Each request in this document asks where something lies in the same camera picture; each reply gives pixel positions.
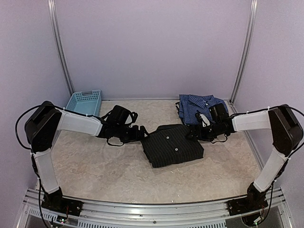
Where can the aluminium front rail frame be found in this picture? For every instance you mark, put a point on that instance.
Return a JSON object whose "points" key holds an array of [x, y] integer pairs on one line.
{"points": [[103, 214]]}

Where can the black pinstriped long sleeve shirt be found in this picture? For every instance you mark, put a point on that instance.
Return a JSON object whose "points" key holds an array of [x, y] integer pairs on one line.
{"points": [[169, 145]]}

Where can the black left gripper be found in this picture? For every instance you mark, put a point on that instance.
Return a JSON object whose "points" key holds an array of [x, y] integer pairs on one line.
{"points": [[135, 136]]}

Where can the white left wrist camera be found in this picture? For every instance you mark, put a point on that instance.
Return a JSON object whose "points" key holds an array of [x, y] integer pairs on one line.
{"points": [[131, 119]]}

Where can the blue checked shirt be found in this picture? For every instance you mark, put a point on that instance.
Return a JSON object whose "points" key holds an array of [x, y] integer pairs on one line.
{"points": [[190, 104]]}

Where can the aluminium corner post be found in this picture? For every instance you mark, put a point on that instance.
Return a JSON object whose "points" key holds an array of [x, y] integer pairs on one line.
{"points": [[59, 46], [245, 51]]}

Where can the left aluminium corner post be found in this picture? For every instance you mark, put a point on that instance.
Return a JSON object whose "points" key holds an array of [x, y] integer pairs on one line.
{"points": [[59, 46]]}

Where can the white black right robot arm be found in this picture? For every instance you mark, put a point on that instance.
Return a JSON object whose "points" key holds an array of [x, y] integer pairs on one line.
{"points": [[283, 132]]}

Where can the right aluminium corner post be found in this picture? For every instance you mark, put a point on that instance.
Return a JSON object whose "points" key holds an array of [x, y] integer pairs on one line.
{"points": [[245, 51]]}

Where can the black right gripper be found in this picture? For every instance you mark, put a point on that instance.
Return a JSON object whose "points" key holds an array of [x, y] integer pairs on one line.
{"points": [[201, 136]]}

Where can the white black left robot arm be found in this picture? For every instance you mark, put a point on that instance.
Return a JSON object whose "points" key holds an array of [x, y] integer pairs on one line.
{"points": [[49, 119]]}

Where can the light blue plastic basket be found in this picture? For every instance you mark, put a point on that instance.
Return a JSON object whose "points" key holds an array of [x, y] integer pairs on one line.
{"points": [[88, 102]]}

